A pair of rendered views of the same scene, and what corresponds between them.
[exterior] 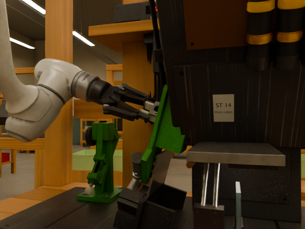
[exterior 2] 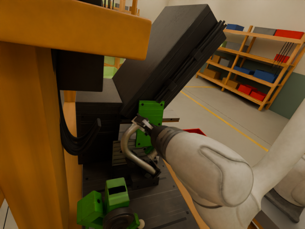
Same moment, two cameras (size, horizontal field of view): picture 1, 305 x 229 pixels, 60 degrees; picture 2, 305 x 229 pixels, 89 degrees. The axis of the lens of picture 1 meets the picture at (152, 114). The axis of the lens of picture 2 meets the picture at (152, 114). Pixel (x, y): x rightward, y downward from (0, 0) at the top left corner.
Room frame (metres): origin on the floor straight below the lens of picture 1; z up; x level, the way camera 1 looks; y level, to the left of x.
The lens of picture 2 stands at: (1.12, 0.38, 1.53)
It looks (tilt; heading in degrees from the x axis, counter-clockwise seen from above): 29 degrees down; 226
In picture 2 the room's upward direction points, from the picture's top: 13 degrees clockwise
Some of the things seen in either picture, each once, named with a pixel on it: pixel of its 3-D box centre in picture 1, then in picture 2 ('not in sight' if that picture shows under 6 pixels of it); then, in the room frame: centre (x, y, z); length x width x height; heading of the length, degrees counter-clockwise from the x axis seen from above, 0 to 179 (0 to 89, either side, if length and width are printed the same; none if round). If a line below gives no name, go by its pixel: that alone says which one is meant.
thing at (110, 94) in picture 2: (241, 154); (96, 118); (0.85, -0.29, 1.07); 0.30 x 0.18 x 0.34; 73
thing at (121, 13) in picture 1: (135, 15); not in sight; (1.05, 0.07, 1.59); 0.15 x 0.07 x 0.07; 73
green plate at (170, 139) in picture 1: (173, 124); (147, 120); (0.71, -0.06, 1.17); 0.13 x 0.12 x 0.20; 73
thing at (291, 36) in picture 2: not in sight; (238, 62); (-4.84, -2.12, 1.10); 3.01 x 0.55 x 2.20; 80
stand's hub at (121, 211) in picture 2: (91, 136); (119, 221); (1.00, 0.23, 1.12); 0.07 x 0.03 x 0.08; 163
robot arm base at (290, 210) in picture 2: not in sight; (279, 191); (0.19, 0.47, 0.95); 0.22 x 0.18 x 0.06; 86
